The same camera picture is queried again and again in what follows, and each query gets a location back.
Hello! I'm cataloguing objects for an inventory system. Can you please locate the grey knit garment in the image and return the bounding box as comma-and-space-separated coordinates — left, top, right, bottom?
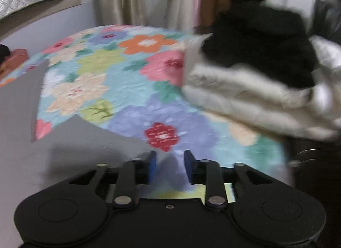
1, 61, 152, 247

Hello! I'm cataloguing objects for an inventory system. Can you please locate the pile of white black clothes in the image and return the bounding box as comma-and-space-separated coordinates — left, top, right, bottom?
182, 4, 340, 142

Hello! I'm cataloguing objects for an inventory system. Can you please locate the floral quilted bedspread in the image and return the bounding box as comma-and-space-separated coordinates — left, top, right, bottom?
1, 25, 289, 198

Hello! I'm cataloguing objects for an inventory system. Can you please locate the black folded garment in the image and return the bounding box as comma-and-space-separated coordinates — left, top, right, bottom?
0, 44, 10, 64

